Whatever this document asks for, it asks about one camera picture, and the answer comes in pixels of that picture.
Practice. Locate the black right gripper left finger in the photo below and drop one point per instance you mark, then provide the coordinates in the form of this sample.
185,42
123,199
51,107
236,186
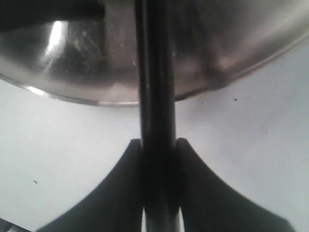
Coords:
113,206

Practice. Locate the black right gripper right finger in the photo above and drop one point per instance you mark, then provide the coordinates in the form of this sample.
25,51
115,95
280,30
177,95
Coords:
208,204

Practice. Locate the black handled serrated knife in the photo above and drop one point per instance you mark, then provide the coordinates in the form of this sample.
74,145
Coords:
157,114

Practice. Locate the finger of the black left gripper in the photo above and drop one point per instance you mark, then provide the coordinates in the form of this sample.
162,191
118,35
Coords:
16,14

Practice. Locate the round steel plate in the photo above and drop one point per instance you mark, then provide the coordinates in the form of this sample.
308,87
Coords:
94,61

